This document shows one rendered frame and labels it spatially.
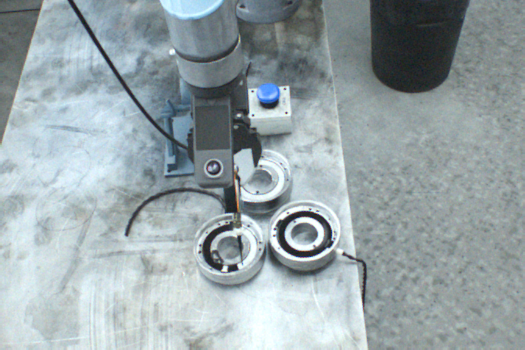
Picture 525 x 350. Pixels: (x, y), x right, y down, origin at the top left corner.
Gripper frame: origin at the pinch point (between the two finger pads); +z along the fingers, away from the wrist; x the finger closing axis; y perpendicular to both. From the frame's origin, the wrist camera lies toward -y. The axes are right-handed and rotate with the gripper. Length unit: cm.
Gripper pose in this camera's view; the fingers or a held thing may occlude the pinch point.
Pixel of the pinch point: (231, 184)
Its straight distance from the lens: 92.3
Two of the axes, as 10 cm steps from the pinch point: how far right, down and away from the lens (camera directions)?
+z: 0.8, 6.3, 7.7
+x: -10.0, 0.9, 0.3
